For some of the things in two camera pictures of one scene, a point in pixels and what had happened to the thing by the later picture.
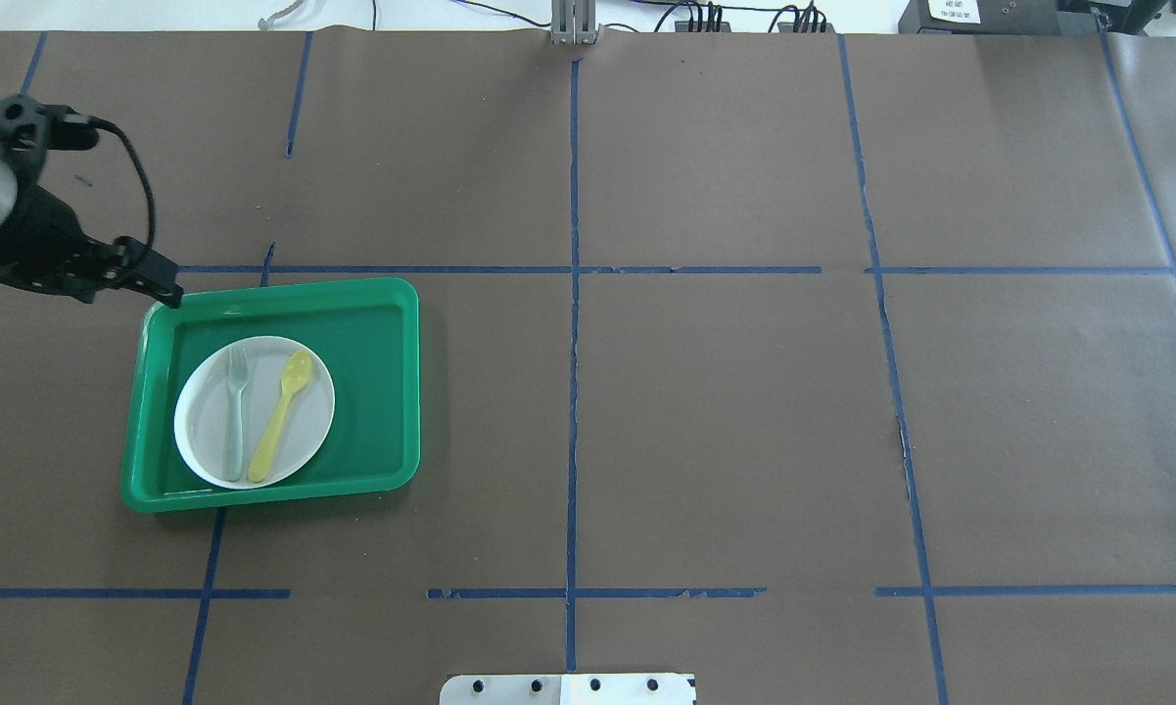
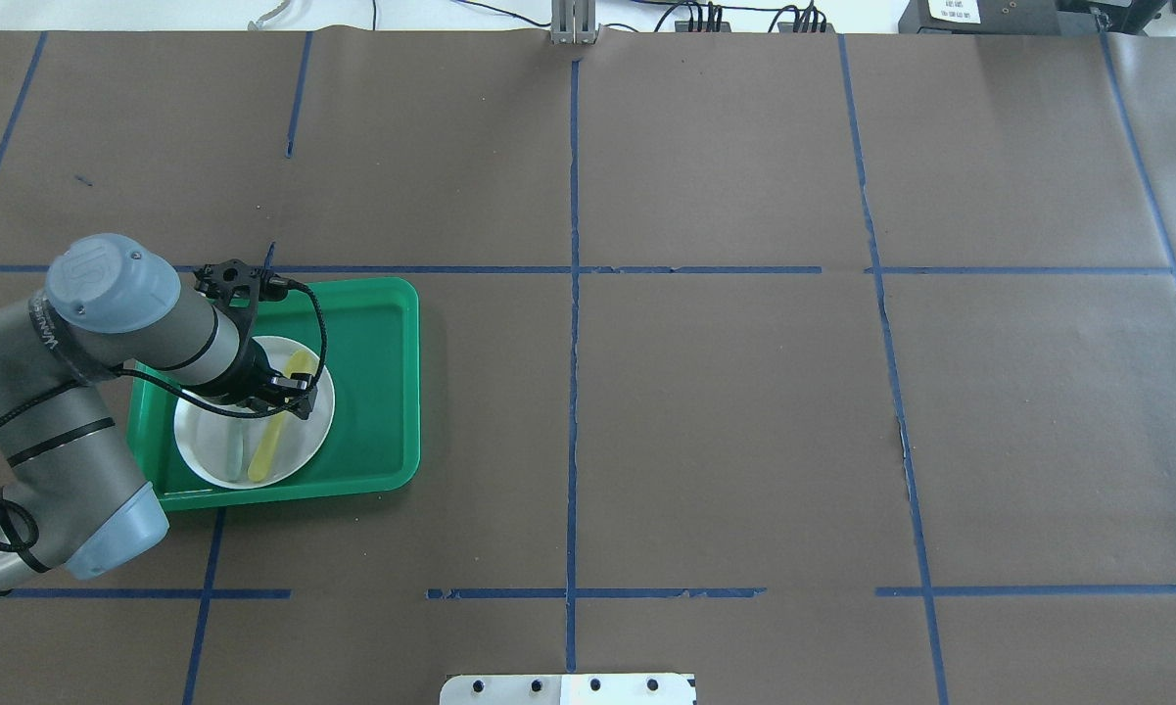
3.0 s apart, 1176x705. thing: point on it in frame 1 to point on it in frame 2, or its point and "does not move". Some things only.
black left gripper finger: (138, 267) to (298, 380)
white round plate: (254, 411) does not move
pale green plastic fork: (237, 368) does not move
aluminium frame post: (574, 22) does not move
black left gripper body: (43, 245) to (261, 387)
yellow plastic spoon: (297, 372) does not move
